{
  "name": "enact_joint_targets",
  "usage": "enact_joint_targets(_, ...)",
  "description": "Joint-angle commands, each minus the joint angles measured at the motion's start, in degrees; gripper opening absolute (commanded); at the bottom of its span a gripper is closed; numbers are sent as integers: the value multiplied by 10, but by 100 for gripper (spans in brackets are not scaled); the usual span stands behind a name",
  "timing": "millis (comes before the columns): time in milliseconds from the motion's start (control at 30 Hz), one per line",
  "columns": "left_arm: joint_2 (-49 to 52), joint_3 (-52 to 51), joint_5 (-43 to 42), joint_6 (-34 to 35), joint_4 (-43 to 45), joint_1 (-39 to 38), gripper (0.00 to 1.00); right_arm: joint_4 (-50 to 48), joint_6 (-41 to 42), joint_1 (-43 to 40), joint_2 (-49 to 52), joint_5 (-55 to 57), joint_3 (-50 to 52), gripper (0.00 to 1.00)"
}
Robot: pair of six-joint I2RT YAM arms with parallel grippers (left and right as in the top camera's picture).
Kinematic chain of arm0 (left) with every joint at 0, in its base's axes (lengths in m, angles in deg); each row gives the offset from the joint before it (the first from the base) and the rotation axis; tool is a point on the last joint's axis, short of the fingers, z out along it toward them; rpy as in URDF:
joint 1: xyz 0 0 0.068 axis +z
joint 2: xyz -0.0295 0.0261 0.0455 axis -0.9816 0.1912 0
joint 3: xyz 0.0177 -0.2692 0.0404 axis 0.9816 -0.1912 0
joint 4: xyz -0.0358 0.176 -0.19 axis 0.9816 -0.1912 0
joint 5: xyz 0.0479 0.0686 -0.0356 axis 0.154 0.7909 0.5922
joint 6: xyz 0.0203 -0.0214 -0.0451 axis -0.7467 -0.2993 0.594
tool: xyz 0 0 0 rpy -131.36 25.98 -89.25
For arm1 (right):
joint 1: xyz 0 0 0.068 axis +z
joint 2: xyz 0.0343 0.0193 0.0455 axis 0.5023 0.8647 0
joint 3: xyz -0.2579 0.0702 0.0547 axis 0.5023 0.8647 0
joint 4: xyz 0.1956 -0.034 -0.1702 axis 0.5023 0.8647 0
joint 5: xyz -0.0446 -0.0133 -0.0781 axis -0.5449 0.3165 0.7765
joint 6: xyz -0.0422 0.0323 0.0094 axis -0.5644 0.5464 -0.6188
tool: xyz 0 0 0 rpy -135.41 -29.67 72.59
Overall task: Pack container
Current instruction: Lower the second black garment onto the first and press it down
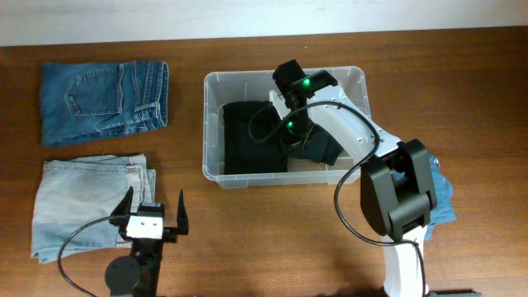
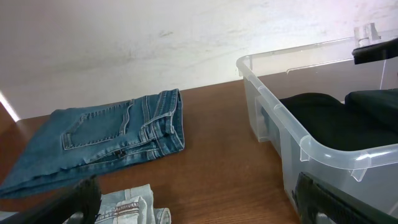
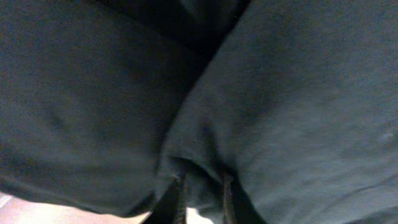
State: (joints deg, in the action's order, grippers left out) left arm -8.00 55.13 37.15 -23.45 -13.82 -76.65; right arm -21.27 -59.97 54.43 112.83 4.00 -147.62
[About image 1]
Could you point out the blue garment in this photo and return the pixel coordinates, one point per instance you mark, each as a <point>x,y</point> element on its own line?
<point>444,211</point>

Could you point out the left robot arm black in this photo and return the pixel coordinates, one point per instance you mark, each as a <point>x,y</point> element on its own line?
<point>137,274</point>

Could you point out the black garment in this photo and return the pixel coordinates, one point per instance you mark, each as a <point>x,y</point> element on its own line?
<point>241,154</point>

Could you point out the light blue folded jeans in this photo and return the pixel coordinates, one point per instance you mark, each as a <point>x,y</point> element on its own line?
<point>78,191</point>

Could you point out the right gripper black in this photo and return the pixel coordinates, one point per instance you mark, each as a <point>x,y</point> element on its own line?
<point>290,142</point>

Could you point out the clear plastic storage bin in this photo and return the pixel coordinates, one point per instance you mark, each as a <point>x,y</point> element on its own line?
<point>221,88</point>

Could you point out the dark blue folded jeans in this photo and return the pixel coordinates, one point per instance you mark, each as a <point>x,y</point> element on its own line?
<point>82,103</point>

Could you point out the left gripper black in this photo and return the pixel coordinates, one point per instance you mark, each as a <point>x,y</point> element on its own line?
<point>168,233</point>

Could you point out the dark navy garment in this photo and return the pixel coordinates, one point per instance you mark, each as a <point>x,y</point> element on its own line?
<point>318,146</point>

